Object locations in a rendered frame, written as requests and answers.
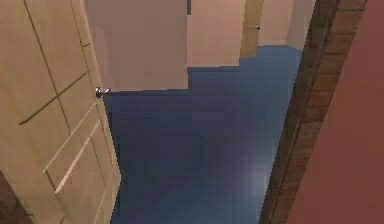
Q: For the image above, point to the silver round door knob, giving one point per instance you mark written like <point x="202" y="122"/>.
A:
<point x="101" y="92"/>

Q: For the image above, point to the tan room door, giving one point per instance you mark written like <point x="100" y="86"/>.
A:
<point x="250" y="30"/>

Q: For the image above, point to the light wooden room door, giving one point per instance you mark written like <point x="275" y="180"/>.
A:
<point x="50" y="100"/>

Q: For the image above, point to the brown wooden door frame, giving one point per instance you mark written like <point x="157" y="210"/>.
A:
<point x="310" y="110"/>

